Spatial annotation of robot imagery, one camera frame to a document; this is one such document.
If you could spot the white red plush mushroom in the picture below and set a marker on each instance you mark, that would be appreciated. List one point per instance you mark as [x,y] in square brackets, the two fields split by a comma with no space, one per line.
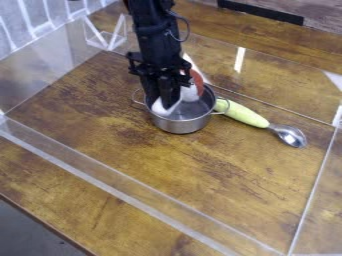
[191,94]

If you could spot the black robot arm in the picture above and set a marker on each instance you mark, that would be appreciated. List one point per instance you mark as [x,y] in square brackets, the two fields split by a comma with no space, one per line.
[156,25]

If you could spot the silver metal pot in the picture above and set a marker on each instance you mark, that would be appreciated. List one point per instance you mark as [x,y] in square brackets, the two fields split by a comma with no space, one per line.
[191,116]

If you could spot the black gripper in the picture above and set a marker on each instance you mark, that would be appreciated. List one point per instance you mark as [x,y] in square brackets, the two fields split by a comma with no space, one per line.
[164,71]

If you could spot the green handled metal spoon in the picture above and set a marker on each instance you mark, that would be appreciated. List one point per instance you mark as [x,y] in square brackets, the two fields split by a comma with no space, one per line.
[291,135]

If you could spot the black bar in background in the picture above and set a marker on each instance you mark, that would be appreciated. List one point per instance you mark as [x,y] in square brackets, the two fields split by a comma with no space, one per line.
[261,12]

